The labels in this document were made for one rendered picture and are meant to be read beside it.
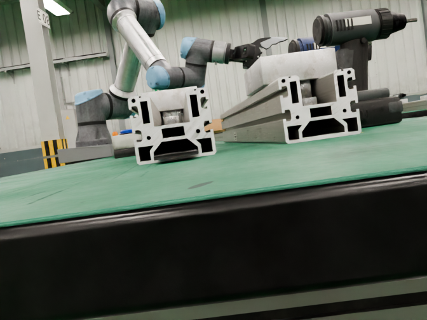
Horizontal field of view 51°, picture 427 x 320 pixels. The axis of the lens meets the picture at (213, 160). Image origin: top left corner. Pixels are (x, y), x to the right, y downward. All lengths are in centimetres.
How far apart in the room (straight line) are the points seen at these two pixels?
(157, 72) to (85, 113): 52
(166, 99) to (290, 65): 31
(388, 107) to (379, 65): 1214
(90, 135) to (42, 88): 592
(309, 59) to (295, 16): 1211
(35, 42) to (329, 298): 771
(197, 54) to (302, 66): 91
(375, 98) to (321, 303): 63
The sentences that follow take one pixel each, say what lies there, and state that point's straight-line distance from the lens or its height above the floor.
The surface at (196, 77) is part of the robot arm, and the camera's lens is 155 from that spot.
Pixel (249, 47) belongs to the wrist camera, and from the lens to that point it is 146.
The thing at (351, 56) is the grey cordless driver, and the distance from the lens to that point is 89.
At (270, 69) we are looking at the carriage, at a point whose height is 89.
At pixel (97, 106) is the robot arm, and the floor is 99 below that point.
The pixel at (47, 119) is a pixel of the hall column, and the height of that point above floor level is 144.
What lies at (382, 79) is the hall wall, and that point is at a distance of 1300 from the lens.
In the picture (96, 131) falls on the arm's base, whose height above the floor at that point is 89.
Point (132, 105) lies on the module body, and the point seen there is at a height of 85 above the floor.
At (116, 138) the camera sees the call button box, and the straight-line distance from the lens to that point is 122.
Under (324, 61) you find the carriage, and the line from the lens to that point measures 68.
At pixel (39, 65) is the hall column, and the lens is 783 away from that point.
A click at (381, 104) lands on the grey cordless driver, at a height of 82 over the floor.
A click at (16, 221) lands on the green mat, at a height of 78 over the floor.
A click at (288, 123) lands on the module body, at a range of 58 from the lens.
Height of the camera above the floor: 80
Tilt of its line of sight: 3 degrees down
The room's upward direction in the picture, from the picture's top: 8 degrees counter-clockwise
